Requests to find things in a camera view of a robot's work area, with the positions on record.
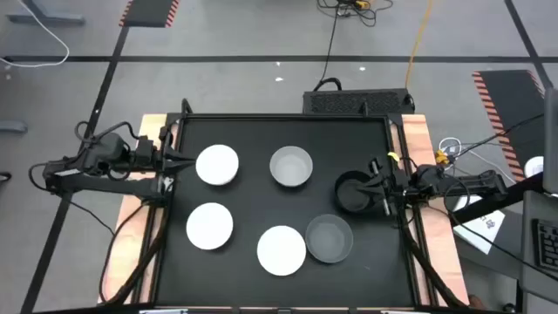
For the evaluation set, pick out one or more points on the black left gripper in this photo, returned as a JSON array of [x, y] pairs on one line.
[[148, 152]]

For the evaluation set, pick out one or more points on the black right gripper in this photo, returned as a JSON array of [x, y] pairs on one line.
[[394, 187]]

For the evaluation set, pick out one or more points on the black bowl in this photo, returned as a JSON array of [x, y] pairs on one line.
[[344, 200]]

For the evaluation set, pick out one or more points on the white bowl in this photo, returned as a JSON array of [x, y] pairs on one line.
[[216, 164], [281, 250], [209, 226]]

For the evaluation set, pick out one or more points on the dark grey bowl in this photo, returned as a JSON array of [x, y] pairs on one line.
[[329, 238]]

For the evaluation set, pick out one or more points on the light grey bowl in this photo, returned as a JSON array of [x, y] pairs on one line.
[[291, 166]]

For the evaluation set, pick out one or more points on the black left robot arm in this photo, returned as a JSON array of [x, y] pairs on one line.
[[109, 185]]

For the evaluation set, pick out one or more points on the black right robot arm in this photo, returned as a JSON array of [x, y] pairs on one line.
[[475, 185]]

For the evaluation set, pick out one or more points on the yellow plug connector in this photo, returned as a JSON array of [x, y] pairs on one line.
[[442, 158]]

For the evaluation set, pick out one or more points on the black computer case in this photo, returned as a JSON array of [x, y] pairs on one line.
[[357, 102]]

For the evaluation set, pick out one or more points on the white paper sheet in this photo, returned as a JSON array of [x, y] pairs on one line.
[[484, 233]]

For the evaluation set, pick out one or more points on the hazard-striped black floor mat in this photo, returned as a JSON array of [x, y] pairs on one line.
[[148, 11], [514, 113]]

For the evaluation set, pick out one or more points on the white cup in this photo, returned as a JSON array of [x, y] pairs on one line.
[[534, 166]]

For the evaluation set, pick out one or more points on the grey desk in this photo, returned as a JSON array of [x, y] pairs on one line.
[[527, 244]]

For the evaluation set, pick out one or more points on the grey metal stand foot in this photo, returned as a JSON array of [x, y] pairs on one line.
[[43, 18], [13, 127]]

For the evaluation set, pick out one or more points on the black keyboard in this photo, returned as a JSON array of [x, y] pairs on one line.
[[547, 244]]

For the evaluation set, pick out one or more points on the grey monitor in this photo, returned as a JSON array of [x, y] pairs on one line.
[[551, 139]]

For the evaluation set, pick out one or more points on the black aluminium table frame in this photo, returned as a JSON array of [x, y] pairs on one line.
[[349, 117]]

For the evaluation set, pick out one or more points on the black table-level camera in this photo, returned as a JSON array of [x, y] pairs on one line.
[[283, 311]]

